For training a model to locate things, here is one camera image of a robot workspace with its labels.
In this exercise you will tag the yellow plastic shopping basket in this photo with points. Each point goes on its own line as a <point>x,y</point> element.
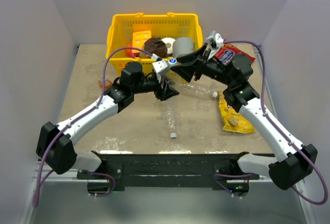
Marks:
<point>170,25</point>

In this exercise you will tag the red snack bag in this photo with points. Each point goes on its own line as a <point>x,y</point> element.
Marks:
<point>227,52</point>

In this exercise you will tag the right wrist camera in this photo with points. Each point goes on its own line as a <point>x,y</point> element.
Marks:
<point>214,43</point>

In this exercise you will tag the blue white bottle cap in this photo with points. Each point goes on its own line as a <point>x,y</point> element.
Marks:
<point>172,61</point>

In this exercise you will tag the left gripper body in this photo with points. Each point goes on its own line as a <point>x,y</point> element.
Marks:
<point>159,91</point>

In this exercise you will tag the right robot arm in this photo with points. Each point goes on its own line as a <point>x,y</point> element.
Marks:
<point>292,159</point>

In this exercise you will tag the brown wrapped package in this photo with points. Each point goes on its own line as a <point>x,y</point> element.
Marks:
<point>156,46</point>

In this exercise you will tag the clear bottle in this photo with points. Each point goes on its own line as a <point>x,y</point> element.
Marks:
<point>174,79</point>
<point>171,118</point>
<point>197,91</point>

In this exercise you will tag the orange ball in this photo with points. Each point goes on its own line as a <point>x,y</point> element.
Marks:
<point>128,51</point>

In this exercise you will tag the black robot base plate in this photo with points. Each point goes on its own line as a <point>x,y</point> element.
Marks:
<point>168,170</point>

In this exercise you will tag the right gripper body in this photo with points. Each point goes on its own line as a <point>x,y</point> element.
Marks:
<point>211,68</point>

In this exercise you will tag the white tape roll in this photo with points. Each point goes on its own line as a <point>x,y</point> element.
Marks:
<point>169,44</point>

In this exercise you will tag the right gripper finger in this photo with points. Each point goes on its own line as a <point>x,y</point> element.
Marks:
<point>192,56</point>
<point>186,71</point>

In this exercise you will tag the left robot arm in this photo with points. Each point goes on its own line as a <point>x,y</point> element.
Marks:
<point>56,144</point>

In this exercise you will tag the orange juice carton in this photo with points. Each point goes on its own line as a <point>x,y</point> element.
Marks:
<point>140,37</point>

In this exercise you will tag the orange tea bottle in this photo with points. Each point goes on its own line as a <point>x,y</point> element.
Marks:
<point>104,82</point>

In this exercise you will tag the grey tape roll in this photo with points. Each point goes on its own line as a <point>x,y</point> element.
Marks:
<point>183,46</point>

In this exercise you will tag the yellow chips bag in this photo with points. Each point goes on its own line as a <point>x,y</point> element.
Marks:
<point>233,121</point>

